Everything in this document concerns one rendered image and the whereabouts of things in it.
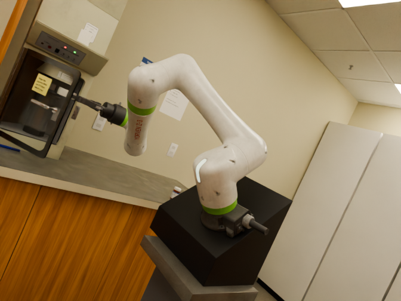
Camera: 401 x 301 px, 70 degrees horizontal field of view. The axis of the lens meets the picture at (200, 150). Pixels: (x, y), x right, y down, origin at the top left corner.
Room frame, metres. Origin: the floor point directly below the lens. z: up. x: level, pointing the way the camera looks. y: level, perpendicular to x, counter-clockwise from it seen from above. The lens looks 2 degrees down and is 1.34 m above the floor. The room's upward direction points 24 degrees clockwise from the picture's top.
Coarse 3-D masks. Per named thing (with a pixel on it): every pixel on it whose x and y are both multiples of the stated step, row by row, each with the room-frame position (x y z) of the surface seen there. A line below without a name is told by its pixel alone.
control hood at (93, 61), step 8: (40, 24) 1.18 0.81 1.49; (48, 24) 1.19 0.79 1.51; (32, 32) 1.20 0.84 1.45; (40, 32) 1.20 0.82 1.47; (48, 32) 1.21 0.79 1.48; (56, 32) 1.21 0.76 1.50; (32, 40) 1.23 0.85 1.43; (64, 40) 1.25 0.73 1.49; (72, 40) 1.25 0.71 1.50; (40, 48) 1.27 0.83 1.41; (80, 48) 1.29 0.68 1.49; (88, 48) 1.30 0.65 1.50; (56, 56) 1.31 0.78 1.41; (88, 56) 1.33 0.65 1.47; (96, 56) 1.33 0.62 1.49; (104, 56) 1.34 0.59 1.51; (80, 64) 1.36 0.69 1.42; (88, 64) 1.37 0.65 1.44; (96, 64) 1.37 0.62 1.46; (104, 64) 1.38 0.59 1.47; (88, 72) 1.42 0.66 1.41; (96, 72) 1.41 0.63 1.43
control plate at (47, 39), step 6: (42, 36) 1.22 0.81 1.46; (48, 36) 1.22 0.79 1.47; (36, 42) 1.24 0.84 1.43; (48, 42) 1.25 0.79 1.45; (54, 42) 1.25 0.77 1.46; (60, 42) 1.25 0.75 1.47; (48, 48) 1.27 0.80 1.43; (54, 48) 1.27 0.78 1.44; (60, 48) 1.28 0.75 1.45; (66, 48) 1.28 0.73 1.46; (72, 48) 1.28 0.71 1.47; (60, 54) 1.30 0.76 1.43; (66, 54) 1.31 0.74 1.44; (72, 54) 1.31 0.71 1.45; (78, 54) 1.31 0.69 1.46; (84, 54) 1.32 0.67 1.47; (72, 60) 1.34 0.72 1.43; (78, 60) 1.34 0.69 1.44
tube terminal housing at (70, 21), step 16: (48, 0) 1.26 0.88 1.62; (64, 0) 1.30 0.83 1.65; (80, 0) 1.33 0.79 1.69; (48, 16) 1.28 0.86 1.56; (64, 16) 1.31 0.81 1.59; (80, 16) 1.35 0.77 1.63; (96, 16) 1.39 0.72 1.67; (64, 32) 1.33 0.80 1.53; (112, 32) 1.45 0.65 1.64; (32, 48) 1.27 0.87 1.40; (96, 48) 1.42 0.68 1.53; (64, 128) 1.45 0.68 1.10; (64, 144) 1.45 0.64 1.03
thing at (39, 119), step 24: (24, 72) 1.23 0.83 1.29; (48, 72) 1.21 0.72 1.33; (72, 72) 1.19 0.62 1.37; (24, 96) 1.22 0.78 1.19; (48, 96) 1.20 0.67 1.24; (0, 120) 1.24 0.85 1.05; (24, 120) 1.21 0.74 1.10; (48, 120) 1.19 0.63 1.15; (24, 144) 1.20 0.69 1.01; (48, 144) 1.18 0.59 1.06
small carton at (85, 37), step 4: (80, 32) 1.30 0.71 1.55; (84, 32) 1.30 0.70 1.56; (88, 32) 1.31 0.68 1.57; (80, 36) 1.30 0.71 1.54; (84, 36) 1.30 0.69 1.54; (88, 36) 1.31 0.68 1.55; (80, 40) 1.30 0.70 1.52; (84, 40) 1.31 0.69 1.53; (88, 40) 1.31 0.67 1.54; (88, 44) 1.32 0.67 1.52
